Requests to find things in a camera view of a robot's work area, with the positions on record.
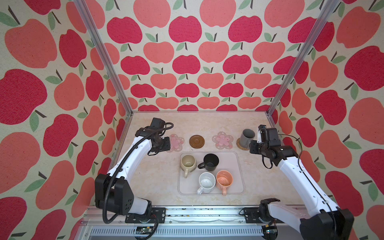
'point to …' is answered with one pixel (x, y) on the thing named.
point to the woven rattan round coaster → (238, 142)
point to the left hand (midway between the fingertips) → (169, 148)
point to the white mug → (207, 181)
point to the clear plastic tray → (231, 161)
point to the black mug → (210, 162)
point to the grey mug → (246, 137)
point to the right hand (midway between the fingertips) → (257, 144)
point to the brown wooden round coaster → (196, 141)
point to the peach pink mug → (224, 179)
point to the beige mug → (188, 162)
